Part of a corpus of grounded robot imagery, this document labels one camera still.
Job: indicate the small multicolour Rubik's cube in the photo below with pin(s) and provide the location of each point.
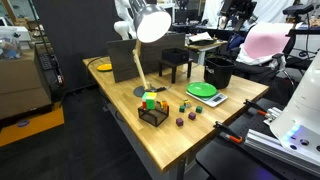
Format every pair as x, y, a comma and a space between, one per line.
187, 103

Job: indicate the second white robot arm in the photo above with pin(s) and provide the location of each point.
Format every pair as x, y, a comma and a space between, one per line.
125, 27

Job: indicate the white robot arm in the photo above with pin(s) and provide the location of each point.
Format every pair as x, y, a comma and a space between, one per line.
304, 105

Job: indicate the large multicolour Rubik's cube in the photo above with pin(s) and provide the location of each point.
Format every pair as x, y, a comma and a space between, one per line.
148, 100

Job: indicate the orange cube in rack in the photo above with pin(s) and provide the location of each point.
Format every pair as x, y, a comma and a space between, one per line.
164, 105

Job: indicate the green cube near rack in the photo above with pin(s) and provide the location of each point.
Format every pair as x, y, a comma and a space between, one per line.
182, 109

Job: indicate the purple cube front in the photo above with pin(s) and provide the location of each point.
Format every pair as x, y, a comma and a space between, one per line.
179, 122

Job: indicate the purple cube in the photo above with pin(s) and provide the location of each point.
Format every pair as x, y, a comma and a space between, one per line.
192, 116
179, 122

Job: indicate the purple cube back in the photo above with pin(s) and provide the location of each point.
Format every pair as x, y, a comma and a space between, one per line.
192, 116

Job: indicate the green cube near scale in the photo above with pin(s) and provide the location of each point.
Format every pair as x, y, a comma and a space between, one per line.
199, 109

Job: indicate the small dark wooden stool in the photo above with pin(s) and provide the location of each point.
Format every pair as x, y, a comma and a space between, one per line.
173, 67

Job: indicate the dark wooden board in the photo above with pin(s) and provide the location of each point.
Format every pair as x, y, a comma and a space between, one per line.
122, 59

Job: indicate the green plate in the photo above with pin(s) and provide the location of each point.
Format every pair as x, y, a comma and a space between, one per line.
201, 89

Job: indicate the white kitchen scale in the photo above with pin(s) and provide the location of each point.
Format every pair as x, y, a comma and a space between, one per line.
212, 101

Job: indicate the black plastic bin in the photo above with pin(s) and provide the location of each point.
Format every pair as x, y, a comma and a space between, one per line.
218, 72

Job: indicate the yellow disc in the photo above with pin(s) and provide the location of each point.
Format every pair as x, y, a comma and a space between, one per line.
104, 67

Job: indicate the wooden desk lamp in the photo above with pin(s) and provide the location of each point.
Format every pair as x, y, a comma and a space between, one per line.
151, 22

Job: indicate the office chair with pink cloth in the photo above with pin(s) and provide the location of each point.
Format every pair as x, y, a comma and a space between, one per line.
255, 58

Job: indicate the cardboard box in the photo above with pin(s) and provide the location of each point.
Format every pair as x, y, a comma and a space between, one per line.
23, 87

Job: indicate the black wire rack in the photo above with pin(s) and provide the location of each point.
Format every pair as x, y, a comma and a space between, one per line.
153, 116

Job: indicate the orange handled clamp near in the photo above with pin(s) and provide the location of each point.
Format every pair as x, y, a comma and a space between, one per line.
230, 134

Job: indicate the orange handled clamp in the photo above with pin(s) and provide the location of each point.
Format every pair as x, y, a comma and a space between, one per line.
254, 105
230, 134

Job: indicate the orange handled clamp far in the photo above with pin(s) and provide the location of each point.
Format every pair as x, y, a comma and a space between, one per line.
254, 105

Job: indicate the aluminium extrusion rail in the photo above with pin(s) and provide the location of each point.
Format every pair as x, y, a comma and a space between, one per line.
280, 150

